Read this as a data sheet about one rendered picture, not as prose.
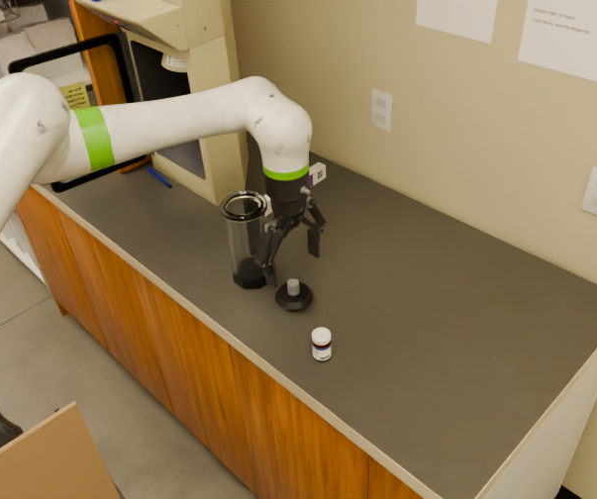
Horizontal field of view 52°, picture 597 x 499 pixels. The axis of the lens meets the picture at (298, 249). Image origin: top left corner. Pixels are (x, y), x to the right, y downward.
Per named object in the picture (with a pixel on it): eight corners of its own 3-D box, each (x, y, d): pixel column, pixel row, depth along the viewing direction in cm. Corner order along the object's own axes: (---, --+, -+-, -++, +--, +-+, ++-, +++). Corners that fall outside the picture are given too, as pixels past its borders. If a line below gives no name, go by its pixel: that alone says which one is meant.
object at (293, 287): (294, 283, 153) (293, 263, 149) (322, 301, 148) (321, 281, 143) (267, 303, 148) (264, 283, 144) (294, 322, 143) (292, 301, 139)
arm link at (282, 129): (266, 123, 109) (322, 107, 112) (240, 96, 118) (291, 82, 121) (272, 189, 118) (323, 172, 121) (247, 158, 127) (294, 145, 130)
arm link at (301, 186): (283, 149, 129) (250, 167, 124) (325, 168, 122) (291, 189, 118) (285, 173, 133) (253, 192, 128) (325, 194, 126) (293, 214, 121)
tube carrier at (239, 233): (254, 253, 161) (246, 184, 147) (283, 271, 155) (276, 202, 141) (222, 273, 155) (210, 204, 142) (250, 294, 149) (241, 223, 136)
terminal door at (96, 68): (148, 157, 194) (117, 31, 169) (54, 195, 181) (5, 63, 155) (147, 156, 195) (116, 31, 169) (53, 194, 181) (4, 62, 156)
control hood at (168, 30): (118, 21, 169) (109, -18, 163) (190, 49, 150) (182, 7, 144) (81, 34, 163) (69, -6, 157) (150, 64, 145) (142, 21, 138)
